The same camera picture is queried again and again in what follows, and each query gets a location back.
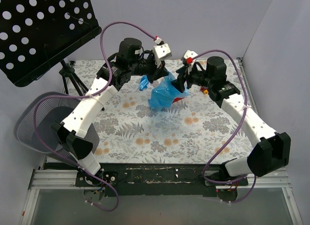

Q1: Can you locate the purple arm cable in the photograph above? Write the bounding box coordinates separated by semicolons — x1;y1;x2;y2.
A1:
191;49;257;204
32;21;160;212

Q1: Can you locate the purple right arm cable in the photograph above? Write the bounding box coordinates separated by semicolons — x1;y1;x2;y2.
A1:
191;49;257;204

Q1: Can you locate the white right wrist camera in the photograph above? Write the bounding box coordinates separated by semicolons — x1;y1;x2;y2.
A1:
182;50;198;75

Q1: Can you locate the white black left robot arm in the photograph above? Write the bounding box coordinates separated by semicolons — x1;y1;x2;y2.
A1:
52;38;171;186

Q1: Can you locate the black perforated music stand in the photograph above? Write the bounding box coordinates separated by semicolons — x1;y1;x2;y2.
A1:
0;0;102;87

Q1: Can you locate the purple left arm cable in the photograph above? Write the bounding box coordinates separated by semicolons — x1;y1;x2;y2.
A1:
32;21;160;212

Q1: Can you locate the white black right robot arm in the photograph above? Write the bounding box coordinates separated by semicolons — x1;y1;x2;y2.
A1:
171;56;291;185

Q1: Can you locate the grey mesh trash bin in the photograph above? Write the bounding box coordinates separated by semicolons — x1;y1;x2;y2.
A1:
14;91;100;167

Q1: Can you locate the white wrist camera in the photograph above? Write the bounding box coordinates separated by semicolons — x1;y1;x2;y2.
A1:
152;36;172;68
182;50;198;75

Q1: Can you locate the floral table mat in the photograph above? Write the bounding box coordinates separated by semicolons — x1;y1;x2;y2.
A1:
67;59;257;164

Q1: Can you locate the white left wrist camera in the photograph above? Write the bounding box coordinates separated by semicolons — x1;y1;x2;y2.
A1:
152;36;172;68

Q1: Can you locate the aluminium frame rail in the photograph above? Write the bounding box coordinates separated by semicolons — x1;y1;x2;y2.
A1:
20;170;94;225

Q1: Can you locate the red white toy brick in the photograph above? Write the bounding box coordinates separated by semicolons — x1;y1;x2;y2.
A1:
173;97;184;103

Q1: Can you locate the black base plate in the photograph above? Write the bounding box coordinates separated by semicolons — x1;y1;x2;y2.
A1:
43;162;258;198

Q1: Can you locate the small blue bag piece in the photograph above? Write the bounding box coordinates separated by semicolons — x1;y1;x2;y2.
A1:
139;75;149;91

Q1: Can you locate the blue plastic trash bag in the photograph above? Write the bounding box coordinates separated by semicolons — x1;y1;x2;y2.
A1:
148;72;189;110

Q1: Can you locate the colourful toy brick car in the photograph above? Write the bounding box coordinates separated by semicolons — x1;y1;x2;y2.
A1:
200;87;209;94

